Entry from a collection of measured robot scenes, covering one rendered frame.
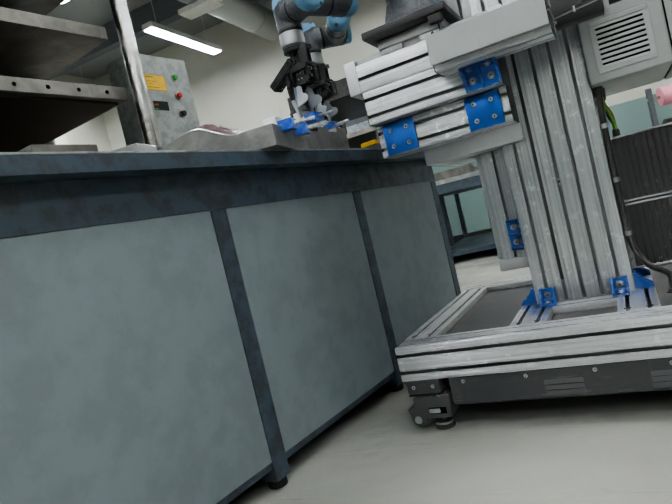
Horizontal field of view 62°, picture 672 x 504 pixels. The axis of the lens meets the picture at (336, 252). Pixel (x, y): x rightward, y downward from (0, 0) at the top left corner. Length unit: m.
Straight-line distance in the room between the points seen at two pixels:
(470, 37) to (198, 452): 1.07
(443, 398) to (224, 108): 8.67
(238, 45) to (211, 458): 8.89
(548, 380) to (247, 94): 8.59
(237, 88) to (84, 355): 8.80
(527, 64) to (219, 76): 8.54
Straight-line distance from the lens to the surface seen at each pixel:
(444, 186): 5.43
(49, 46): 2.51
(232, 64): 9.85
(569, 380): 1.42
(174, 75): 2.68
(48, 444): 1.07
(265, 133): 1.43
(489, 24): 1.38
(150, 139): 2.32
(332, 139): 1.85
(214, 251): 1.31
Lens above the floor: 0.56
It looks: 2 degrees down
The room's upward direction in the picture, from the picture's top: 13 degrees counter-clockwise
